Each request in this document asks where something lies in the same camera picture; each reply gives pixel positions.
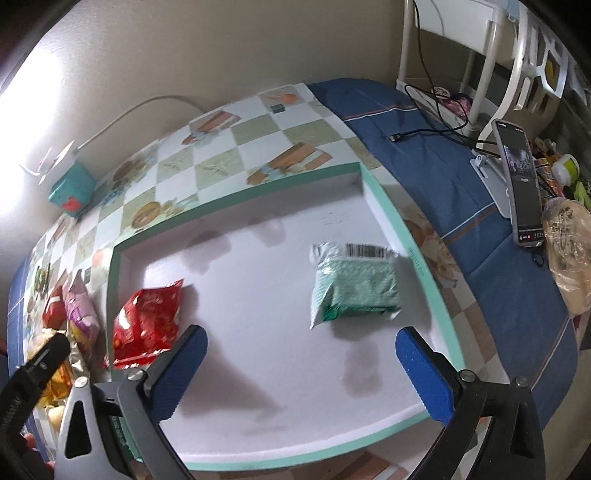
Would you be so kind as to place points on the plastic bag with bread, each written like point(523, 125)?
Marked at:
point(565, 249)

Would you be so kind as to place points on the orange roll cake packet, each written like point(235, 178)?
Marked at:
point(57, 381)

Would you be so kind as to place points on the pink roll cake packet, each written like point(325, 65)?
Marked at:
point(81, 309)

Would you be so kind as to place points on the red snack packet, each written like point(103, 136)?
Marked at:
point(147, 323)

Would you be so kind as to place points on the bread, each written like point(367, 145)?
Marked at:
point(54, 415)

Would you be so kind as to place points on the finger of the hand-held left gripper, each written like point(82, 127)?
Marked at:
point(46, 357)

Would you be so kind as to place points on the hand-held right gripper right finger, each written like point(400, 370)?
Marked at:
point(425, 374)

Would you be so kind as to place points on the blue quilt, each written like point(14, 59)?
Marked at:
point(461, 184)

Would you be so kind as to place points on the smartphone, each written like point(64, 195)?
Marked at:
point(521, 194)

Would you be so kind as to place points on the yellow green plastic container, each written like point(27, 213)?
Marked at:
point(568, 168)

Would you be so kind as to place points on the green snack packet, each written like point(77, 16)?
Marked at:
point(355, 286)

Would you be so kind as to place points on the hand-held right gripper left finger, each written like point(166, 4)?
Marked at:
point(180, 369)

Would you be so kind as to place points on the white phone stand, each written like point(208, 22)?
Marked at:
point(496, 184)

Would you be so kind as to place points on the white foam box green edge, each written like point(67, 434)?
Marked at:
point(258, 286)

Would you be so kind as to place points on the red-brown biscuit packet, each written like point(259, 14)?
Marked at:
point(53, 311)

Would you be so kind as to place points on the teal toy box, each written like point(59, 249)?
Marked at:
point(71, 187)

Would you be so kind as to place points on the white plastic rack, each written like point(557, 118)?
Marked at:
point(494, 37)

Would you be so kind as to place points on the white power strip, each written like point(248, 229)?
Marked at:
point(60, 159)

